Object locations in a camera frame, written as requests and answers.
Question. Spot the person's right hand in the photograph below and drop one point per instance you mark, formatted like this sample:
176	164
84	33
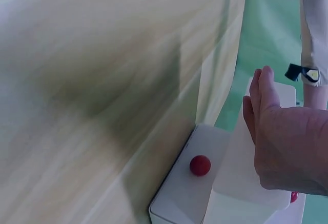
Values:
289	142

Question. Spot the person's left hand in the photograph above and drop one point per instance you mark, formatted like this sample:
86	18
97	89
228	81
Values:
316	97

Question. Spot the person's right fingers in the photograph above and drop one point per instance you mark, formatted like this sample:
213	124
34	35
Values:
249	116

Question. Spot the person's right thumb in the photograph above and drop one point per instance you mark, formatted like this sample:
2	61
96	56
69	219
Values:
267	88

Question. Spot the white cardboard box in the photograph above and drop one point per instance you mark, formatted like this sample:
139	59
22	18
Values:
230	183

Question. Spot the person's left forearm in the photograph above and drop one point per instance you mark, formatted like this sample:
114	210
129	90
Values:
314	24

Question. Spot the black wrist band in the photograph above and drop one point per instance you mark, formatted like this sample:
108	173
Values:
298	73

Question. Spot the red ball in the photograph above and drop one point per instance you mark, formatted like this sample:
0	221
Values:
294	198
200	165

